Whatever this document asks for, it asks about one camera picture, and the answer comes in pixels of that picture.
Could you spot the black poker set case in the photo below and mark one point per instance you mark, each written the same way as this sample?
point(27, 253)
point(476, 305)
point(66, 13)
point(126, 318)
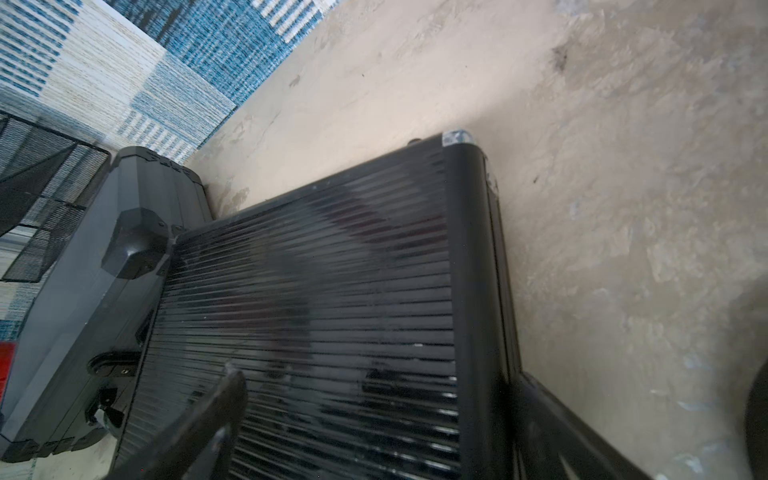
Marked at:
point(366, 313)

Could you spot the grey poker set case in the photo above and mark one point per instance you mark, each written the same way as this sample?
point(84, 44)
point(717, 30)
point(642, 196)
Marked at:
point(75, 361)

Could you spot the red metal pencil bucket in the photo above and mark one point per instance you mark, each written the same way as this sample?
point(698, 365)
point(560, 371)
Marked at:
point(7, 350)

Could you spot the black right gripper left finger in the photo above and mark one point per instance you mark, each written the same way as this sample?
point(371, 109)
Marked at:
point(200, 443)

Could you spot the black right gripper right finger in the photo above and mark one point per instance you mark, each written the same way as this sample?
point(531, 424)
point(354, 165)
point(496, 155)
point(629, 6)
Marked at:
point(554, 443)

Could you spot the black mesh shelf rack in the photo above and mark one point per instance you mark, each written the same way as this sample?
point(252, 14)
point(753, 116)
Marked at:
point(48, 180)

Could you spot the grey tape roll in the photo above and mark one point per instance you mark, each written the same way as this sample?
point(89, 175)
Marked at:
point(755, 425)

